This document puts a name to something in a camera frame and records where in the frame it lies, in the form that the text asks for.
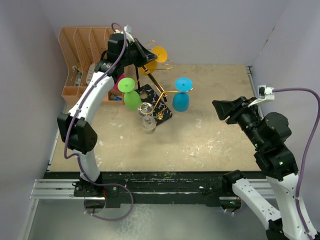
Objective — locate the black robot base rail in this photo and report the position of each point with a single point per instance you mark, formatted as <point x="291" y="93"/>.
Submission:
<point x="161" y="187"/>

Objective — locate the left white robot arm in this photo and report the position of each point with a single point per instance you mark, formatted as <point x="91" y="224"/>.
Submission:
<point x="75" y="127"/>

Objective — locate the yellow wine glass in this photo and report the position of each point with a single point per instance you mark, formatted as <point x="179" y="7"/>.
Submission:
<point x="161" y="57"/>

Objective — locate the orange desk file organizer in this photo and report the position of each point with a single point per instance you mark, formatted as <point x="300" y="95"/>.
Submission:
<point x="81" y="46"/>

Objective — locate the green wine glass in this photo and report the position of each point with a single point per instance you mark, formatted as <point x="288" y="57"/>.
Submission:
<point x="131" y="98"/>

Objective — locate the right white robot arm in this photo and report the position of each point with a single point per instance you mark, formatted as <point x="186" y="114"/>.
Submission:
<point x="289" y="220"/>

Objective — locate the blue grey glue stick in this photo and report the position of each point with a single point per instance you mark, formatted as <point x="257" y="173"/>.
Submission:
<point x="115" y="98"/>

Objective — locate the pink wine glass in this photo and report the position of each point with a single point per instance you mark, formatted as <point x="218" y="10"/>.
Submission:
<point x="115" y="87"/>

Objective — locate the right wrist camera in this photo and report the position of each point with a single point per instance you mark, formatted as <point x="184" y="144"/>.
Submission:
<point x="265" y="95"/>

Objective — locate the gold wine glass rack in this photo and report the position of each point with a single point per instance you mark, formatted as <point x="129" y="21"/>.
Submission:
<point x="155" y="93"/>

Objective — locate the clear wine glass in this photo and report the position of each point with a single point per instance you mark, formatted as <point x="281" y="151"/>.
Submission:
<point x="148" y="123"/>

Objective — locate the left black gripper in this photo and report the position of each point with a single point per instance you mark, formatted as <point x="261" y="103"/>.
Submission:
<point x="144" y="58"/>

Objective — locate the blue wine glass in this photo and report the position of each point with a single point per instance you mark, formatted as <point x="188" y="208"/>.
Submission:
<point x="181" y="98"/>

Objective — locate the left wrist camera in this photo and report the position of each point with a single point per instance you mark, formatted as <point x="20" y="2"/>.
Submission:
<point x="128" y="31"/>

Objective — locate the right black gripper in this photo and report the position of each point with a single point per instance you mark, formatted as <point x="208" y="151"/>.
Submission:
<point x="224" y="108"/>

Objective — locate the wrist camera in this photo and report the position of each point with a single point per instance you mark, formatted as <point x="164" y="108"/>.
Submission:
<point x="128" y="31"/>
<point x="265" y="95"/>

